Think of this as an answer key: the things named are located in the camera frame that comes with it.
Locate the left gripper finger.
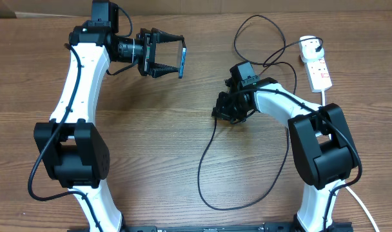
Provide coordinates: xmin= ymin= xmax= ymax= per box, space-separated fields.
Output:
xmin=151 ymin=28 xmax=184 ymax=43
xmin=150 ymin=63 xmax=179 ymax=78

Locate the blue Samsung Galaxy smartphone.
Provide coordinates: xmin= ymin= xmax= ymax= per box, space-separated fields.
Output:
xmin=177 ymin=39 xmax=187 ymax=79

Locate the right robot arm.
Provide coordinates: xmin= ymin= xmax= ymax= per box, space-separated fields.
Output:
xmin=211 ymin=77 xmax=362 ymax=231

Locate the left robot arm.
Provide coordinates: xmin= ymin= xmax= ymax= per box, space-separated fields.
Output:
xmin=28 ymin=21 xmax=186 ymax=231

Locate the white power strip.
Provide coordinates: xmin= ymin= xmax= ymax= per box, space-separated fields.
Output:
xmin=304 ymin=58 xmax=332 ymax=93

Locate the white power strip cord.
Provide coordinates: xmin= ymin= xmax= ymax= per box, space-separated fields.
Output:
xmin=320 ymin=90 xmax=381 ymax=232

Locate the white wall charger adapter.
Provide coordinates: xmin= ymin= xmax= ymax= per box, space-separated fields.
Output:
xmin=299 ymin=35 xmax=324 ymax=63

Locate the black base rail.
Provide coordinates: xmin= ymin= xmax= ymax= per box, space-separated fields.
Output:
xmin=66 ymin=221 xmax=354 ymax=232

